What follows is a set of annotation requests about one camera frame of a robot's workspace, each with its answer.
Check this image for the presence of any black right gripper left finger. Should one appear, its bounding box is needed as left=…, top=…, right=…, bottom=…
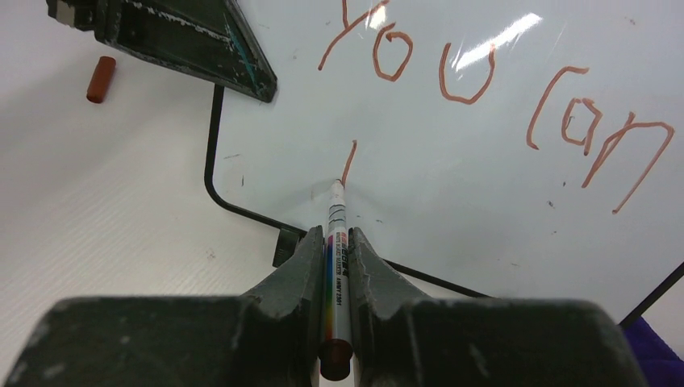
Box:
left=5, top=227, right=324, bottom=386

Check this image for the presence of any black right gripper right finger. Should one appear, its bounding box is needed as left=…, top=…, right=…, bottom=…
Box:
left=349, top=228, right=647, bottom=386

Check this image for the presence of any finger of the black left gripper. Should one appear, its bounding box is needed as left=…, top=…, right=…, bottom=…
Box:
left=46, top=0, right=277, bottom=103

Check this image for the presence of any white whiteboard marker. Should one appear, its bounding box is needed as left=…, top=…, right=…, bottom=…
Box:
left=319, top=180, right=353, bottom=381

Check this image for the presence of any brown marker cap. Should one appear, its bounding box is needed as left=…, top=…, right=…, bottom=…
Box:
left=86, top=56, right=117, bottom=104

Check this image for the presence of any black framed whiteboard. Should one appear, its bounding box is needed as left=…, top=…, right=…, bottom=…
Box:
left=207, top=1, right=683, bottom=321

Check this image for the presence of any purple cloth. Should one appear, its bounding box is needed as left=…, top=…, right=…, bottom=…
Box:
left=623, top=318, right=684, bottom=387

